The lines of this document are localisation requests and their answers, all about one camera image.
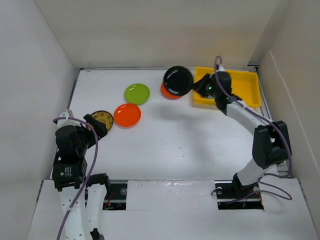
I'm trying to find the black plate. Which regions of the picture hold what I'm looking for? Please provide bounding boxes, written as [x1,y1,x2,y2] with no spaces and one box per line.
[163,65,194,97]

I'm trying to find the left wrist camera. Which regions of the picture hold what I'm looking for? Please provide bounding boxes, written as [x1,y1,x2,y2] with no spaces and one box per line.
[56,109,74,128]

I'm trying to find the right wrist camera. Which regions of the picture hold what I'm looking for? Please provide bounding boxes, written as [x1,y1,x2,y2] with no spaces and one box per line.
[215,64,226,72]

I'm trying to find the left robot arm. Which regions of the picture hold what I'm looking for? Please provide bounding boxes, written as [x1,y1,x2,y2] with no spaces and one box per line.
[52,110,112,240]

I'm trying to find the orange plate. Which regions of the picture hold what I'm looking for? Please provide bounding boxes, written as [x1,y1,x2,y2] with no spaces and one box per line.
[160,83,181,100]
[113,103,142,128]

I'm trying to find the yellow plastic bin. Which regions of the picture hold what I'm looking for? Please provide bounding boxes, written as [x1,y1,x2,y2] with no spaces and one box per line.
[192,67,262,109]

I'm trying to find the green plate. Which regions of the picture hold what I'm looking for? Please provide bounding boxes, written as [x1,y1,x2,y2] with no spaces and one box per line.
[124,83,150,105]

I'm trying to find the brown yellow plate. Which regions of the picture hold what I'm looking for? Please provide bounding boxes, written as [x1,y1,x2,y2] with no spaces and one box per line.
[90,110,114,131]

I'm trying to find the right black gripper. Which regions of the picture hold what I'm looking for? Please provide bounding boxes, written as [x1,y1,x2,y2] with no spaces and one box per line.
[189,73,220,99]

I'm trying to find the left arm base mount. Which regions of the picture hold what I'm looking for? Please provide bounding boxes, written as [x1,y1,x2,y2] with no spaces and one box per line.
[102,181,128,211]

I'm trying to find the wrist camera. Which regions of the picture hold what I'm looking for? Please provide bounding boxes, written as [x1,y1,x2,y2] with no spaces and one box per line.
[215,64,226,72]
[56,109,74,128]

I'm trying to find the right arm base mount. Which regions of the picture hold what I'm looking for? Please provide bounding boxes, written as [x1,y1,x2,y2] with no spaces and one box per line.
[211,180,264,210]

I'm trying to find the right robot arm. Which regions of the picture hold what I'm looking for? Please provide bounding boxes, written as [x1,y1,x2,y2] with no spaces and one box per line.
[192,71,292,199]

